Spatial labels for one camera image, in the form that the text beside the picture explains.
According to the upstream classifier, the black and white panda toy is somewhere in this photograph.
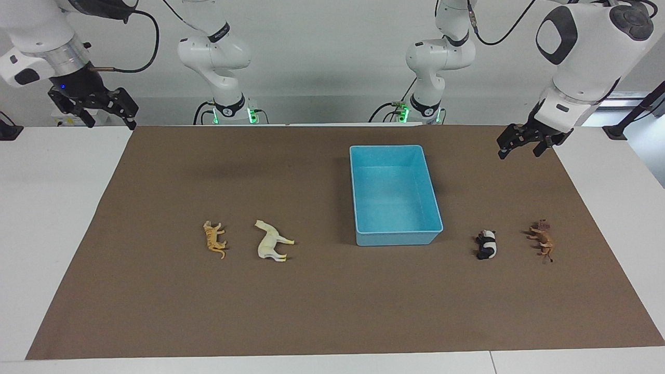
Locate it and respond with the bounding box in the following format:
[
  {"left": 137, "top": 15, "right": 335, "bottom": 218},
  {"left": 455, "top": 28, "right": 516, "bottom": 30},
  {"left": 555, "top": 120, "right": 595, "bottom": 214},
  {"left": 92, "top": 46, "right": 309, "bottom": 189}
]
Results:
[{"left": 474, "top": 229, "right": 498, "bottom": 261}]

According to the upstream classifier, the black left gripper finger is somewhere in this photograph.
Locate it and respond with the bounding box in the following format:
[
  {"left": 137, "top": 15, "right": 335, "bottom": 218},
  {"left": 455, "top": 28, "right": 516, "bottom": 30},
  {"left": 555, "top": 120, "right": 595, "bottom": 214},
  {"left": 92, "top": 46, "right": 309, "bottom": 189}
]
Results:
[
  {"left": 533, "top": 136, "right": 560, "bottom": 158},
  {"left": 497, "top": 124, "right": 526, "bottom": 160}
]

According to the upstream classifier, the cream white horse toy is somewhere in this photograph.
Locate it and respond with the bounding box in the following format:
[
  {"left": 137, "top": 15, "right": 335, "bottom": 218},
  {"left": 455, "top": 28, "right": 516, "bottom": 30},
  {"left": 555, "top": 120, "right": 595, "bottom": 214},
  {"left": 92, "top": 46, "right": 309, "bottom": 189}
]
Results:
[{"left": 254, "top": 219, "right": 296, "bottom": 263}]

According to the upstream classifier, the brown table mat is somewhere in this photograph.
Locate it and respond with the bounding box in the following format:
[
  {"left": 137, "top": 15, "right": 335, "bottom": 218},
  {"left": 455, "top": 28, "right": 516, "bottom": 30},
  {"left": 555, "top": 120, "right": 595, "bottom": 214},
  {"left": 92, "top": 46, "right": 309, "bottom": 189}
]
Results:
[{"left": 25, "top": 124, "right": 665, "bottom": 360}]

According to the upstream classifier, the blue plastic storage box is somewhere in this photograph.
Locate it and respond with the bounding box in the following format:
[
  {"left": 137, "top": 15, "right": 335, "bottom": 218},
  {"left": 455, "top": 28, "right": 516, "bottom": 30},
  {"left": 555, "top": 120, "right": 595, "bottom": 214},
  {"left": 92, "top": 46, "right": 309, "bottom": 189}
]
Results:
[{"left": 349, "top": 145, "right": 444, "bottom": 247}]

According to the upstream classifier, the black base cable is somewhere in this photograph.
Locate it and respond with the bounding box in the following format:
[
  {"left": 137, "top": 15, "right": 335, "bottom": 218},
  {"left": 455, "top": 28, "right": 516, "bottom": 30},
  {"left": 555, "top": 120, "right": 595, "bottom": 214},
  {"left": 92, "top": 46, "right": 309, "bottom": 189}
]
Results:
[
  {"left": 193, "top": 101, "right": 217, "bottom": 126},
  {"left": 368, "top": 78, "right": 417, "bottom": 123}
]

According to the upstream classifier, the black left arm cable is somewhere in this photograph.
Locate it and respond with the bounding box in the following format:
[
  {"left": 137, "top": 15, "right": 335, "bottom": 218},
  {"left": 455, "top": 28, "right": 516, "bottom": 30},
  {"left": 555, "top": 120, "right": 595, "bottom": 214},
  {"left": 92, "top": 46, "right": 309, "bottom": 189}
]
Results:
[{"left": 467, "top": 0, "right": 538, "bottom": 46}]

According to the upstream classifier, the black clamp stand with pole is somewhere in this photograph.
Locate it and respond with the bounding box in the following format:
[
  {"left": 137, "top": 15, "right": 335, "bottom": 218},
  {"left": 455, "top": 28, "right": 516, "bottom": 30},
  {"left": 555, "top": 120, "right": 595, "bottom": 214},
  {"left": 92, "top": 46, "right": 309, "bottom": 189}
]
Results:
[{"left": 603, "top": 81, "right": 665, "bottom": 141}]

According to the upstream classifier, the orange tiger toy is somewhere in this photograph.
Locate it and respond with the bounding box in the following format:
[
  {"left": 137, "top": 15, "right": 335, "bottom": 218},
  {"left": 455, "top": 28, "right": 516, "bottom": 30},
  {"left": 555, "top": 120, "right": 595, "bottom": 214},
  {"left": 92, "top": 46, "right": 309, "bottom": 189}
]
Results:
[{"left": 202, "top": 220, "right": 228, "bottom": 260}]

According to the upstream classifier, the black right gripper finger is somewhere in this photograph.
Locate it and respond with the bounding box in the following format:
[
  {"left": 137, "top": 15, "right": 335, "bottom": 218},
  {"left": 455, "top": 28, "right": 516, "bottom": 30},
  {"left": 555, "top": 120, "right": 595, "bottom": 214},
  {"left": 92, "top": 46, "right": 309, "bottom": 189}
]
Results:
[
  {"left": 50, "top": 93, "right": 97, "bottom": 129},
  {"left": 109, "top": 88, "right": 140, "bottom": 131}
]

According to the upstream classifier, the brown lion toy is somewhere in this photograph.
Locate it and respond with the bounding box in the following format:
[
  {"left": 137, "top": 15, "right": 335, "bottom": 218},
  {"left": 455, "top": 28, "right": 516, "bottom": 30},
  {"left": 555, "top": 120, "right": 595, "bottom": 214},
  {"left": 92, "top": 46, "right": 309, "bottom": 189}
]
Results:
[{"left": 525, "top": 219, "right": 556, "bottom": 264}]

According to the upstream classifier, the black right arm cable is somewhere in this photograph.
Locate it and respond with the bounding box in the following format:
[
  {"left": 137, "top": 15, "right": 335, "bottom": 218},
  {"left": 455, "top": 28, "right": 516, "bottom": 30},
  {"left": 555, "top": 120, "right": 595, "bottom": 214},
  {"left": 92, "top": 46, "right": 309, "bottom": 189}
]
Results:
[{"left": 91, "top": 0, "right": 161, "bottom": 74}]

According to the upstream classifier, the black table clamp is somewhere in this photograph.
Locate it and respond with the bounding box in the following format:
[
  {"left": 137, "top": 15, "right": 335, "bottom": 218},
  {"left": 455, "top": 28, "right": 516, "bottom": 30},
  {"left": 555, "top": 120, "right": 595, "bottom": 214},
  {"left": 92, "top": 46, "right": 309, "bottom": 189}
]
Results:
[{"left": 0, "top": 111, "right": 24, "bottom": 141}]

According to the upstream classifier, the white socket box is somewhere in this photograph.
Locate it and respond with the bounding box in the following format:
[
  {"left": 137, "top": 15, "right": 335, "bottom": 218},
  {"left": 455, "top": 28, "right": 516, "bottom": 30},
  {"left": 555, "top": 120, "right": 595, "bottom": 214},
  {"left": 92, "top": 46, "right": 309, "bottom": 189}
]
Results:
[{"left": 50, "top": 106, "right": 114, "bottom": 128}]

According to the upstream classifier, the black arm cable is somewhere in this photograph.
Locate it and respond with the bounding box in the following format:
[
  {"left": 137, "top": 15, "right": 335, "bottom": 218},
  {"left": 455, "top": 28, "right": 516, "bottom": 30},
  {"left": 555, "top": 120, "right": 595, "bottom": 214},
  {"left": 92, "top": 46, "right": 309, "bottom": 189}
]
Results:
[
  {"left": 91, "top": 0, "right": 161, "bottom": 74},
  {"left": 467, "top": 0, "right": 538, "bottom": 46}
]

